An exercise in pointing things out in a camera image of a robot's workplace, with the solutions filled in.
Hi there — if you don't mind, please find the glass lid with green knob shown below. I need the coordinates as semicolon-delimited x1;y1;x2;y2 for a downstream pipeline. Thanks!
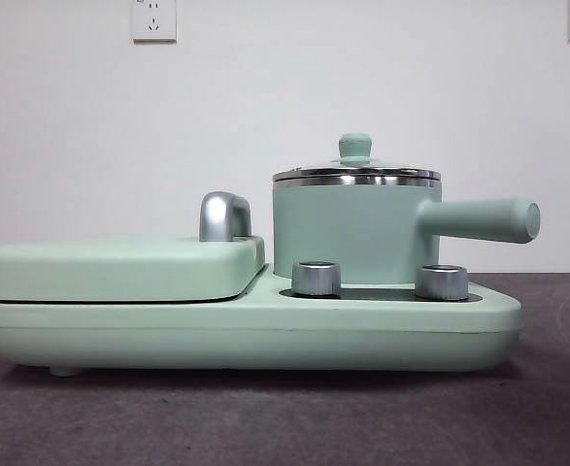
270;133;442;182

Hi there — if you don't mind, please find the silver control knob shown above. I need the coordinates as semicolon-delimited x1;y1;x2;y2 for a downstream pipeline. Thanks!
414;264;469;301
290;260;343;296

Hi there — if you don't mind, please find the black control panel plate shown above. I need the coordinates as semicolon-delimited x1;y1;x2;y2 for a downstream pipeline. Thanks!
278;285;483;302

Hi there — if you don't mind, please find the mint green breakfast machine base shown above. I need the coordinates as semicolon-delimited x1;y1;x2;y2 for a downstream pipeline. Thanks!
0;264;523;378

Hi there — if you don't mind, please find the mint green griddle cover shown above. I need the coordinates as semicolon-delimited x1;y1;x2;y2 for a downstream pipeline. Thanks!
0;235;269;303

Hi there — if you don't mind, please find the mint green pot with handle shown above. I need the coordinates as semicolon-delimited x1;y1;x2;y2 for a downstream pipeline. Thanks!
270;175;542;287

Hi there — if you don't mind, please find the silver cover handle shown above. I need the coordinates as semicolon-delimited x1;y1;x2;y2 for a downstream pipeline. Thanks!
198;191;254;243

